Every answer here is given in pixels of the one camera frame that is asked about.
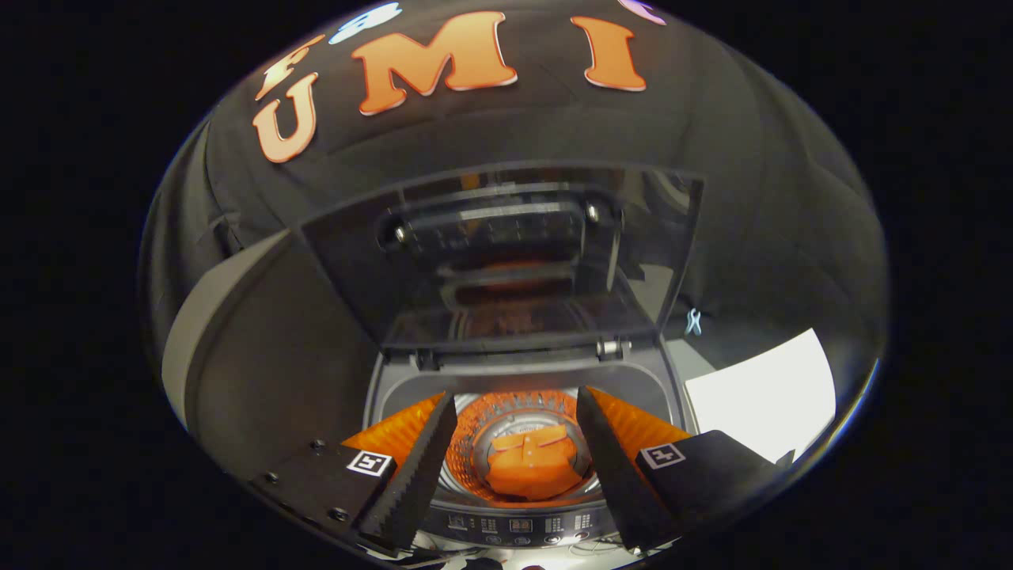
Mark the yellow orange polo shirt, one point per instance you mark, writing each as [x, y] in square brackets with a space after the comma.
[532, 467]

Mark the dark washing machine lid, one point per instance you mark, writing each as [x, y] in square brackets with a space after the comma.
[506, 261]

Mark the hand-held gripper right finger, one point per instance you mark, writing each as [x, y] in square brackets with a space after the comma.
[617, 483]

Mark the grey washing machine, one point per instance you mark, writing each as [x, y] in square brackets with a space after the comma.
[514, 526]

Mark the light blue clip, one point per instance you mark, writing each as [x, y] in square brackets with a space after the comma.
[693, 321]

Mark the grey box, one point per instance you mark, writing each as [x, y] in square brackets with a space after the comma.
[277, 356]

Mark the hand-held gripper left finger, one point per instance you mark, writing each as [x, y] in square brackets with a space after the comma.
[407, 491]

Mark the white sheet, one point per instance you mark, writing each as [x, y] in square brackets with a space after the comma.
[764, 396]

